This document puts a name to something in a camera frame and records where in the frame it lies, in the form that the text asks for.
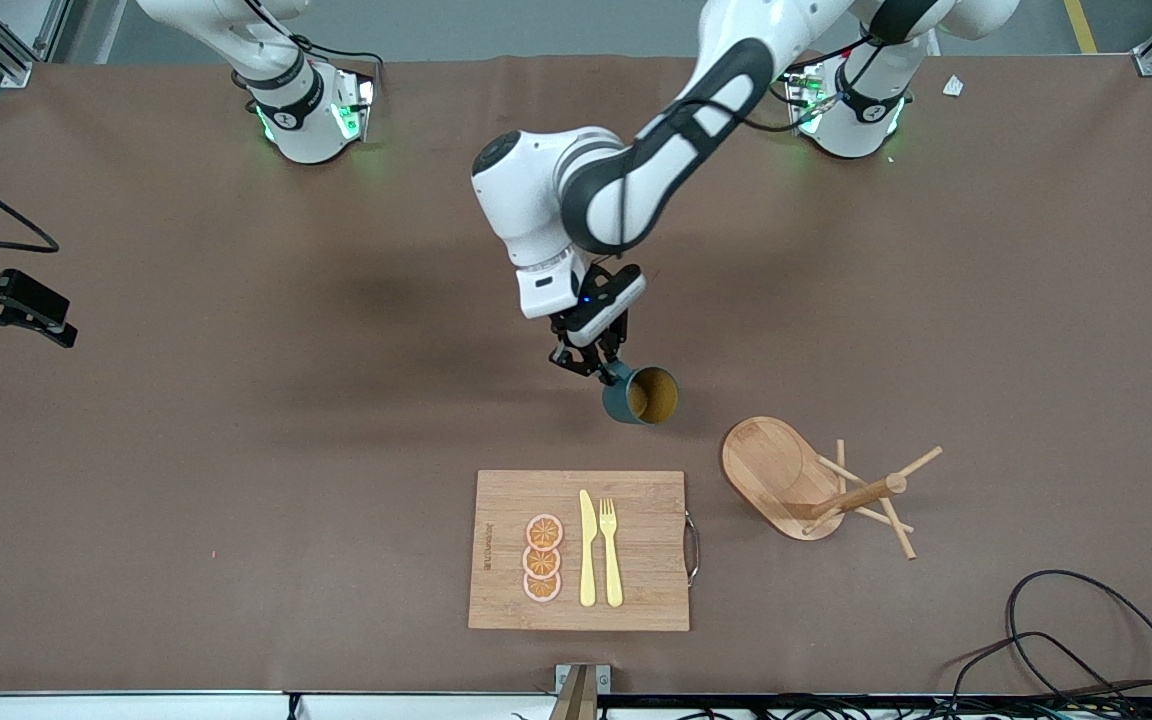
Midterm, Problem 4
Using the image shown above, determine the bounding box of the wooden mug rack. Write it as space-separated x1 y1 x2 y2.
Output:
721 416 944 561

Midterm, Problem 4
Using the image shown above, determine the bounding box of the brown table cover sheet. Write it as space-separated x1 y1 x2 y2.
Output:
0 52 1152 696

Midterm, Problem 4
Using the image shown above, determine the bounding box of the black right base cable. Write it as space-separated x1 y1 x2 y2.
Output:
291 35 387 101

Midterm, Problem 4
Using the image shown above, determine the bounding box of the black thin cable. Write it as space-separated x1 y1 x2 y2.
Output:
936 630 1152 720

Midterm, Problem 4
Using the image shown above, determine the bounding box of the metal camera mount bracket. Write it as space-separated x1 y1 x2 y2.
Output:
548 663 612 720

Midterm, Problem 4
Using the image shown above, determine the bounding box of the dark green mug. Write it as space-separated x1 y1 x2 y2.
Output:
602 362 680 426

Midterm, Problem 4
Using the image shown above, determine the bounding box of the black looped cable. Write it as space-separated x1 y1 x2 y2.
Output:
1004 570 1152 706

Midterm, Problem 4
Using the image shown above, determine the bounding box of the yellow plastic fork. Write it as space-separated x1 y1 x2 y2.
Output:
599 498 625 609

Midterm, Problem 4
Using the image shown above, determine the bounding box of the yellow plastic knife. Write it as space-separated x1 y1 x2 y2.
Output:
579 489 598 608

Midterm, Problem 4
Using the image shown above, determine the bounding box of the wooden cutting board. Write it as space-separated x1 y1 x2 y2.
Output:
468 470 702 633

